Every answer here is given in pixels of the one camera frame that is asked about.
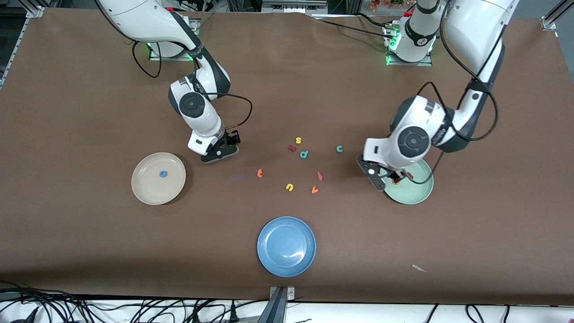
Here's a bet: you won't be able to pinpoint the light green plate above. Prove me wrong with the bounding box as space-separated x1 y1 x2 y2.
382 159 434 205

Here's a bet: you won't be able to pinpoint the beige brown plate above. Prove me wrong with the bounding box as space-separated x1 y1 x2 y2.
131 152 187 205

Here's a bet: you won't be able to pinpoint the blue plate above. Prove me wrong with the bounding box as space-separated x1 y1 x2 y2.
257 216 317 278

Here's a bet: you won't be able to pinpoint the grey metal device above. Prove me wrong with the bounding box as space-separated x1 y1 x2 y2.
261 0 328 14

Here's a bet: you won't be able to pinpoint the brown table cover sheet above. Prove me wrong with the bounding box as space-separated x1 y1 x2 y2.
0 8 574 306

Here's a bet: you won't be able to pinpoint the orange leaf decoration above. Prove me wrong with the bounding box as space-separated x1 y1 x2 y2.
370 0 415 12

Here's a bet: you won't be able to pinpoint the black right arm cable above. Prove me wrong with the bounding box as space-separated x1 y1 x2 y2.
131 40 253 133

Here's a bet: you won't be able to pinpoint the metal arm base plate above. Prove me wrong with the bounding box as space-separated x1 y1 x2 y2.
149 44 194 61
385 25 434 67

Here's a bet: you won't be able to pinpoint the black base power cable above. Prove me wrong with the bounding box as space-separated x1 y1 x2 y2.
314 13 395 41

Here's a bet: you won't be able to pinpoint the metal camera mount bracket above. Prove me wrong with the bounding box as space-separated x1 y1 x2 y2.
257 286 296 323

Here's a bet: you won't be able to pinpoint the aluminium frame rail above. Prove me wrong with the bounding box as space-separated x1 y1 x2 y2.
540 0 574 31
0 4 45 90

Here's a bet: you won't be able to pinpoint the tangled black floor cables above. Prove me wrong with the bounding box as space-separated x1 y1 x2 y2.
0 280 151 323

